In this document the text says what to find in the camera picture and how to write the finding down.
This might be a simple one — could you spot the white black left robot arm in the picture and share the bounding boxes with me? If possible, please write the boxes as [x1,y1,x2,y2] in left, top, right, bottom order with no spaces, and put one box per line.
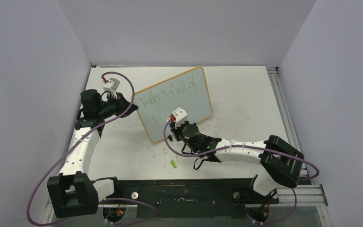
[47,89,138,218]

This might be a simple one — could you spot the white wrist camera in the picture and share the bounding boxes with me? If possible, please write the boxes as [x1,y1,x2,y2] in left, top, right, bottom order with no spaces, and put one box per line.
[171,107,188,129]
[103,78,120,99]

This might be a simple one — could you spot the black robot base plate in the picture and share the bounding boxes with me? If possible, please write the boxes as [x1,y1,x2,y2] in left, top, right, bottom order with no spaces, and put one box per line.
[101,178,294,222]

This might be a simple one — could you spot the green marker cap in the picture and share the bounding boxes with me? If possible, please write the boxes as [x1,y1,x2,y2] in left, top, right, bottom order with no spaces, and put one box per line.
[170,159,177,168]

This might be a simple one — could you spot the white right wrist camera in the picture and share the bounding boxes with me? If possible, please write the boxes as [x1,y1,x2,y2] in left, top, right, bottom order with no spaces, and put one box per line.
[171,107,188,129]

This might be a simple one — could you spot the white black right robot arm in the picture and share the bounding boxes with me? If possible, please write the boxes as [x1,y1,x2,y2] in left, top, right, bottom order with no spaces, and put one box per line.
[164,121,304,202]

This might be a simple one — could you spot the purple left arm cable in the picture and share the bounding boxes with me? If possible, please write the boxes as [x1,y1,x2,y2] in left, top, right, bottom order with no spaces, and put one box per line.
[26,71,159,227]

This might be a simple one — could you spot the yellow framed whiteboard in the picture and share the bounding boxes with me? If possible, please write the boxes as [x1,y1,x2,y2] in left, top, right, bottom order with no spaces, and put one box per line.
[134,67,213,144]

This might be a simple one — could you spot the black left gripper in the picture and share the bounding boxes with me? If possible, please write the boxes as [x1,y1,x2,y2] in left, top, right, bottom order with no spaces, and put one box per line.
[97,92,138,119]

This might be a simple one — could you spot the aluminium frame rail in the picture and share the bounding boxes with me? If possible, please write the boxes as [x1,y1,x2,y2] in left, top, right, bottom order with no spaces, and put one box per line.
[266,66,309,177]

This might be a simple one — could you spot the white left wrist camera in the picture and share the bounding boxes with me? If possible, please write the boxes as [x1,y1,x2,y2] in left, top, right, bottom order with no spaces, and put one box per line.
[103,78,120,99]

